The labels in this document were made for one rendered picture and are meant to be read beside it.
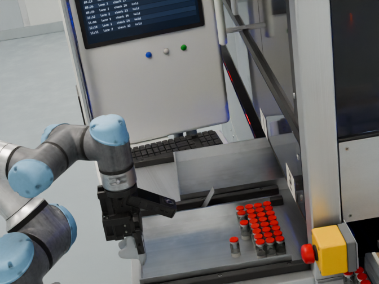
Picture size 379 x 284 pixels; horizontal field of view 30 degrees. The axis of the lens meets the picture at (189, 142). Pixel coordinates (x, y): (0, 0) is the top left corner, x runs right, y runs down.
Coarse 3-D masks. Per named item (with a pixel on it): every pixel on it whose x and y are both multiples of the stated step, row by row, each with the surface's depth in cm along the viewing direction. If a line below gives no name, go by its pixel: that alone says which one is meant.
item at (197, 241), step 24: (192, 216) 180; (216, 216) 180; (144, 240) 175; (168, 240) 174; (192, 240) 173; (216, 240) 171; (240, 240) 170; (144, 264) 166; (168, 264) 165; (192, 264) 164; (216, 264) 162; (240, 264) 156; (264, 264) 157
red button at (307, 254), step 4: (308, 244) 142; (304, 248) 141; (308, 248) 141; (312, 248) 141; (304, 252) 141; (308, 252) 140; (312, 252) 140; (304, 256) 141; (308, 256) 140; (312, 256) 140; (304, 260) 141; (308, 260) 140; (312, 260) 140
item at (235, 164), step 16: (224, 144) 210; (240, 144) 210; (256, 144) 211; (176, 160) 211; (192, 160) 211; (208, 160) 209; (224, 160) 208; (240, 160) 206; (256, 160) 205; (272, 160) 204; (192, 176) 202; (208, 176) 200; (224, 176) 199; (240, 176) 198; (256, 176) 196; (272, 176) 195; (192, 192) 187; (208, 192) 187; (224, 192) 187
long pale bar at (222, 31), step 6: (216, 0) 203; (216, 6) 204; (222, 6) 204; (216, 12) 205; (222, 12) 205; (216, 18) 206; (222, 18) 205; (222, 24) 206; (222, 30) 207; (228, 30) 207; (234, 30) 207; (240, 30) 208; (222, 36) 207; (222, 42) 208
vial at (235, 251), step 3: (231, 243) 162; (234, 243) 162; (237, 243) 163; (231, 246) 162; (234, 246) 162; (237, 246) 162; (231, 249) 163; (234, 249) 162; (237, 249) 163; (231, 252) 163; (234, 252) 163; (237, 252) 163; (231, 255) 164; (234, 255) 163; (237, 255) 163
